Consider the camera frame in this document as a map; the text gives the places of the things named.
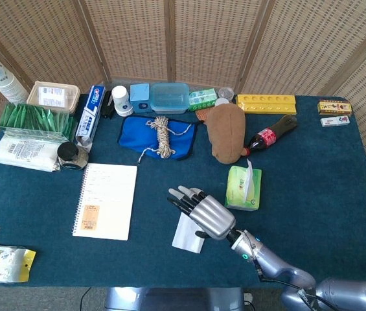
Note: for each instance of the clear box green packets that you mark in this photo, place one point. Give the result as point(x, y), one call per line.
point(33, 120)

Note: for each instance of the dark blue table carpet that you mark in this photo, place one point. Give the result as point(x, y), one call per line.
point(299, 194)

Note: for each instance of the glass jar black lid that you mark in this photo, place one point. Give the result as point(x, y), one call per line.
point(71, 155)

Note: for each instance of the white tissue sheet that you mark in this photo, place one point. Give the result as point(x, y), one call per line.
point(182, 238)

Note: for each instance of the beige lidded lunch box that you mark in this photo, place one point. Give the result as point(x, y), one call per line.
point(53, 97)

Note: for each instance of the round silver tin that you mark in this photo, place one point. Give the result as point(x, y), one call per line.
point(226, 92)

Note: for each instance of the yellow decorated box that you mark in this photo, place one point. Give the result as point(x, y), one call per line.
point(335, 107)

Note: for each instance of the tall paper cup stack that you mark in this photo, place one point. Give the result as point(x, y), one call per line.
point(4, 81)

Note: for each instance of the yellow block with holes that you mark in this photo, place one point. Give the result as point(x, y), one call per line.
point(267, 103)

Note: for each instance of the floral paper cup stack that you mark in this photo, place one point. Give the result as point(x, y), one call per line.
point(122, 100)

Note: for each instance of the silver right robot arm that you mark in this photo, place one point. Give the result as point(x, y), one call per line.
point(273, 262)

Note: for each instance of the white mahjong tile box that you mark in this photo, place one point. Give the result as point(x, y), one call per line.
point(335, 121)

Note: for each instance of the small blue speaker box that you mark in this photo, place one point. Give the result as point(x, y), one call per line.
point(140, 97)

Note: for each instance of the clear container blue lid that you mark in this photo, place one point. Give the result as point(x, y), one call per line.
point(169, 97)

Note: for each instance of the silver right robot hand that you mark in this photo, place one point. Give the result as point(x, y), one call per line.
point(212, 215)

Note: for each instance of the white round disc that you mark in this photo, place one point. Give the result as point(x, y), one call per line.
point(221, 102)

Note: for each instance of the white plastic bag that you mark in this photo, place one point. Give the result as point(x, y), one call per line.
point(24, 152)

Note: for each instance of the cola bottle red label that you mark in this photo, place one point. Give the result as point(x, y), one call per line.
point(270, 136)

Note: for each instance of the white blue toothpaste box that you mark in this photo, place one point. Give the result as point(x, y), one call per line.
point(90, 113)

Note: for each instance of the white spiral notebook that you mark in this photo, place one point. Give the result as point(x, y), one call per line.
point(108, 194)

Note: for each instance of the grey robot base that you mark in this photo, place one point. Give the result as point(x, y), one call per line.
point(169, 299)

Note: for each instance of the blue cloth pouch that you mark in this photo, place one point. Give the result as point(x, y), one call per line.
point(134, 137)

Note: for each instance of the orange woven coaster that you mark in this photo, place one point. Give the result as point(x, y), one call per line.
point(203, 115)

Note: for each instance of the woven folding screen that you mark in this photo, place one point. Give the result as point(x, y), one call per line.
point(202, 32)

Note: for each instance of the brown plush toy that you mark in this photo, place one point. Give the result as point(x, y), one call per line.
point(228, 133)

